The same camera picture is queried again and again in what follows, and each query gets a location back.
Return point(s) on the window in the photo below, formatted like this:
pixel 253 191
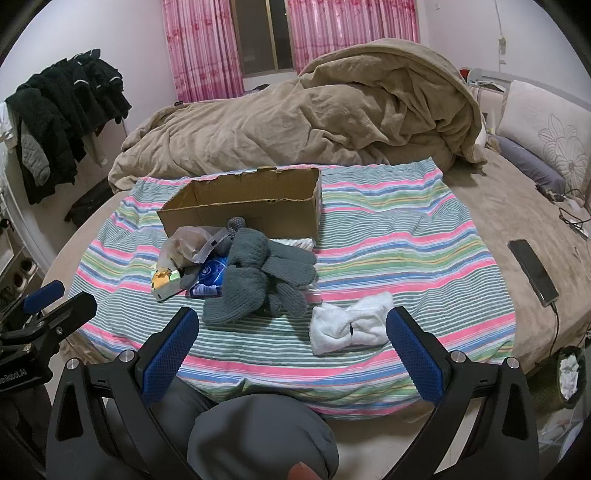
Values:
pixel 263 37

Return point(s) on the white cloth headband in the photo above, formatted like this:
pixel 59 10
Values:
pixel 344 323

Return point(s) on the clear plastic bag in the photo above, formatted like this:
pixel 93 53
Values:
pixel 184 244

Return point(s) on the white floral pillow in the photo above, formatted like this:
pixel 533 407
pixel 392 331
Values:
pixel 540 120

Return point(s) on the grey knit glove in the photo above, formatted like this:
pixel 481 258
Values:
pixel 258 251
pixel 231 300

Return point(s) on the beige duvet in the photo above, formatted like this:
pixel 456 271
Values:
pixel 300 120

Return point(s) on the bed with beige sheet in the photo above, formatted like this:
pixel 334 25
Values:
pixel 503 207

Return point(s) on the person's grey trouser leg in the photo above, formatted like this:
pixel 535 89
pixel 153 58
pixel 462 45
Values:
pixel 258 429

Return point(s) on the black smartphone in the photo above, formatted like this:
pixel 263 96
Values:
pixel 533 272

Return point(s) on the striped blanket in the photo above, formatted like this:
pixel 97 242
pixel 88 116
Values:
pixel 392 230

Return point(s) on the dark bag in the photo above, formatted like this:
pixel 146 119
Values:
pixel 90 203

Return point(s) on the grey pillow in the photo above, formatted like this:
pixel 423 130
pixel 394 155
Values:
pixel 526 164

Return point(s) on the small grey knit item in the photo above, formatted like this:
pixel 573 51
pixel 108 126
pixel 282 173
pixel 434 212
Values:
pixel 236 224

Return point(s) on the trash bin with tissues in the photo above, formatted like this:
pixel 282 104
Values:
pixel 570 374

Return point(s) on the white striped cloth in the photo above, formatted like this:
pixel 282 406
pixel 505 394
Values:
pixel 295 243

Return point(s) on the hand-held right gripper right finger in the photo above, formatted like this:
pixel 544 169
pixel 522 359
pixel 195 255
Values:
pixel 416 357

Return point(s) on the brown cardboard box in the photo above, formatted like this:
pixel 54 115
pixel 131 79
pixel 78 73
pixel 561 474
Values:
pixel 240 216

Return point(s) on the pink floral curtain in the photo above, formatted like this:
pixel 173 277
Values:
pixel 351 27
pixel 203 50

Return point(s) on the black hanging jackets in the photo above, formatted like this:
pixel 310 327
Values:
pixel 55 120

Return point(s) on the shoe rack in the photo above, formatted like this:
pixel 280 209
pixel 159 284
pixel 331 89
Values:
pixel 14 258

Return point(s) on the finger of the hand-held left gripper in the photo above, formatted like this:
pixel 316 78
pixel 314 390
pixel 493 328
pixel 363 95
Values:
pixel 42 295
pixel 74 310

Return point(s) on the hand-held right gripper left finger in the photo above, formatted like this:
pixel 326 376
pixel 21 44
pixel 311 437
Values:
pixel 167 353

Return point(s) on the blue tissue packet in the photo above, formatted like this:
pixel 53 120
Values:
pixel 208 277

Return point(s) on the small yellow green box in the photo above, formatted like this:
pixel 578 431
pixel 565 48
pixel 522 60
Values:
pixel 165 282

